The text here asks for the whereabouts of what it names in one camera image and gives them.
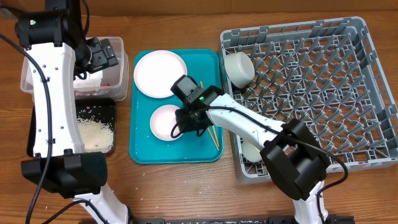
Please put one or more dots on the pile of rice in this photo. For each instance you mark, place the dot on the pile of rice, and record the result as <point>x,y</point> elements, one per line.
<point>96,127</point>

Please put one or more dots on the grey dishwasher rack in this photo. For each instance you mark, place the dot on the grey dishwasher rack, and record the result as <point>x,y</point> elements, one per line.
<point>327,74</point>

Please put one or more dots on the wooden chopstick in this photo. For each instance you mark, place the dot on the wooden chopstick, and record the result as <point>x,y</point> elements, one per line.
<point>213,138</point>
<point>215,134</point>

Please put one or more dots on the white napkin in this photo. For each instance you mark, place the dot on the white napkin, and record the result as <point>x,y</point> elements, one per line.
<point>93,80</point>

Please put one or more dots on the pale green bowl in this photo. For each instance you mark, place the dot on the pale green bowl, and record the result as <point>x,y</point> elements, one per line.
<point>239,68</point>

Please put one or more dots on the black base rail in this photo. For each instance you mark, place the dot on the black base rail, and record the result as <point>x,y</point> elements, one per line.
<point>332,219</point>

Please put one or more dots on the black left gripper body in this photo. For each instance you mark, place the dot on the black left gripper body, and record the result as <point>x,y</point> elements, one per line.
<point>91,56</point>

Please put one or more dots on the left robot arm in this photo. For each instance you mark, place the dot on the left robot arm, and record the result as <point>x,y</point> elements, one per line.
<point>55,44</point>

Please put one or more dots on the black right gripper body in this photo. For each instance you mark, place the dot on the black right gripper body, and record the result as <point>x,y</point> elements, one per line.
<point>187,119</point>

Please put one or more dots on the white cup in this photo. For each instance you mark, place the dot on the white cup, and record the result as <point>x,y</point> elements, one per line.
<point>250,152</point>

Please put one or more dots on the small pink rice plate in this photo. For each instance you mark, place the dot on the small pink rice plate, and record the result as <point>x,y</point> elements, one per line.
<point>162,121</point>

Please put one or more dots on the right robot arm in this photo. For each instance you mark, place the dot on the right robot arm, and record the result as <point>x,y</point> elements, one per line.
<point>293,158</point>

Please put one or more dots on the large pink plate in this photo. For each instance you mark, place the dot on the large pink plate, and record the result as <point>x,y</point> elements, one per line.
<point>156,72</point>

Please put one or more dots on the teal plastic tray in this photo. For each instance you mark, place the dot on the teal plastic tray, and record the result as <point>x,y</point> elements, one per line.
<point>146,148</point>

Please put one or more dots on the clear plastic waste bin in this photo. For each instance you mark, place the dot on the clear plastic waste bin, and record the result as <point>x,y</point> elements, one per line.
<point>115,77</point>

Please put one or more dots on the black plastic tray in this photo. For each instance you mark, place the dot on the black plastic tray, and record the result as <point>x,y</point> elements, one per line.
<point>98,102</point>

